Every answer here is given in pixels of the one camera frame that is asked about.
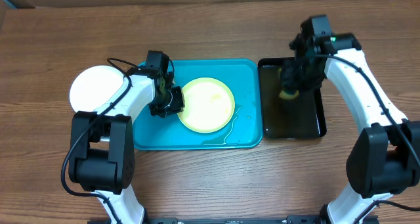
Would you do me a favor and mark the green yellow sponge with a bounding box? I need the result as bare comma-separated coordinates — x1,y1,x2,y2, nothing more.
277,66,300,101

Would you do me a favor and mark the yellow plate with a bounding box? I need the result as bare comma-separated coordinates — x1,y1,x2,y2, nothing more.
178,78,235,133

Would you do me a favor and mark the white plate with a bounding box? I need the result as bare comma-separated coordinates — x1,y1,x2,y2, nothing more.
69,65,124,112

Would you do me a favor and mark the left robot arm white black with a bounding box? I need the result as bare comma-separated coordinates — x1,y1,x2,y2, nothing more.
60,63,183,223

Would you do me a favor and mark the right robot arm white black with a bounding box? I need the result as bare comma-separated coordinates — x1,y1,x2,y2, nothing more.
279,34,419,223

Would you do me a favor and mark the black water tray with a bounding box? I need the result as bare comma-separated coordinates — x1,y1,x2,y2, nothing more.
258,57,327,139

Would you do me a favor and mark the teal plastic tray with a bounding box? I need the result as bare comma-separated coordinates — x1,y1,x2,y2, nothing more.
133,58,263,150

